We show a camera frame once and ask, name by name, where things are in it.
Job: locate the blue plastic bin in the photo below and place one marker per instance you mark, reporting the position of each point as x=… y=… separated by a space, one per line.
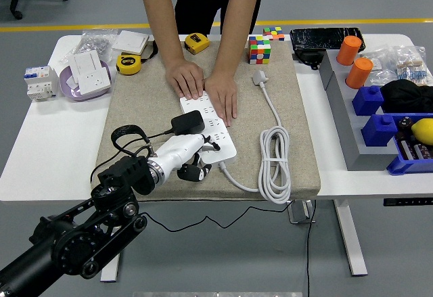
x=406 y=166

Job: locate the black cloth bundle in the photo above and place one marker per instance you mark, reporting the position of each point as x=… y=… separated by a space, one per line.
x=406 y=97

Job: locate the black desk control panel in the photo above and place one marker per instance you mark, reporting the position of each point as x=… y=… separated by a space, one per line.
x=406 y=202

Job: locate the person's left forearm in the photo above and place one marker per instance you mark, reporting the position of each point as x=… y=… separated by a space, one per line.
x=240 y=16

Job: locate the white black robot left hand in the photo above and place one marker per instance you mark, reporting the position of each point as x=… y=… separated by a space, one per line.
x=179 y=151

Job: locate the square yellow tape measure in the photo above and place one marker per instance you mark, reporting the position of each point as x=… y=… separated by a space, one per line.
x=197 y=42

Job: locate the silver metal bracket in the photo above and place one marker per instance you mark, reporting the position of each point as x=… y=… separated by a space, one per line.
x=299 y=214

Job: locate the blue knobbed block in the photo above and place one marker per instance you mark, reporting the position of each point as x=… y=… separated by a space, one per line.
x=379 y=131
x=367 y=102

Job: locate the person's right hand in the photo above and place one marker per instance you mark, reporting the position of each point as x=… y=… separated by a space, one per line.
x=186 y=77

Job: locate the white flat switch box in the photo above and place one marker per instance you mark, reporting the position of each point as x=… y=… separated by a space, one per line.
x=130 y=41

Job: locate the clear bag of resistors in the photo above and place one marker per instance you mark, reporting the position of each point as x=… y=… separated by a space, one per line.
x=411 y=65

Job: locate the beige fabric mat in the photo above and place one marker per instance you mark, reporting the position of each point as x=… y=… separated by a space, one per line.
x=270 y=175

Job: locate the white desk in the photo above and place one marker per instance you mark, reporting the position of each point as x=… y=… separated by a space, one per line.
x=355 y=185

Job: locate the round yellow tape measure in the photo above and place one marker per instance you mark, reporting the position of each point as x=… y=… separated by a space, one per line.
x=128 y=64

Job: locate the grey stepped block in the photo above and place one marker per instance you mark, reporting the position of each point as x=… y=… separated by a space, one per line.
x=352 y=141

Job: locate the large colourful puzzle cube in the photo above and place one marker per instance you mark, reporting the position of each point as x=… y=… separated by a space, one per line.
x=260 y=51

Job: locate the clear bag of parts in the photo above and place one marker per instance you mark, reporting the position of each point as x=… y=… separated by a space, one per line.
x=379 y=62

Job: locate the yellow lemon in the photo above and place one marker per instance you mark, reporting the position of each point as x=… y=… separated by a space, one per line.
x=424 y=131

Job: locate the clear bag of screws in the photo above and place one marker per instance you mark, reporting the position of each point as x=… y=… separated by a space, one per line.
x=93 y=41

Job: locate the dark round knob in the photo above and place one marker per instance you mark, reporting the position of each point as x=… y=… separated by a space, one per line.
x=405 y=122

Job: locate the small colourful puzzle cube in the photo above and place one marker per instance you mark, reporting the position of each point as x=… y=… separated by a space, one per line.
x=274 y=34

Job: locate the white wall socket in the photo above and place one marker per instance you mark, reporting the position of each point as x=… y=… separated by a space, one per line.
x=94 y=80

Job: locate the black glossy tray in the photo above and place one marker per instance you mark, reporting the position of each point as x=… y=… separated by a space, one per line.
x=318 y=38

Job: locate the person's right forearm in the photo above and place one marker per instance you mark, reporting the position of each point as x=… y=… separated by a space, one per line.
x=162 y=13

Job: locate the purple bowl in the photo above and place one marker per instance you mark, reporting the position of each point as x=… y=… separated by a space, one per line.
x=84 y=95

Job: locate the orange cylinder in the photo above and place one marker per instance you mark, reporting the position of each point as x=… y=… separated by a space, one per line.
x=348 y=51
x=358 y=73

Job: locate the person's left hand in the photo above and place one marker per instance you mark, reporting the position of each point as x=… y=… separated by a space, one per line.
x=223 y=94

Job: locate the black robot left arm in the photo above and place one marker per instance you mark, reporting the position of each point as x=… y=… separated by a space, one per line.
x=67 y=246

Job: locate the white switch panel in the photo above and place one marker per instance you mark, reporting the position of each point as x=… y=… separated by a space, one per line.
x=84 y=62

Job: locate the white circuit breaker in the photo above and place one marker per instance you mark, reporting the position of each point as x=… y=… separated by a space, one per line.
x=40 y=84

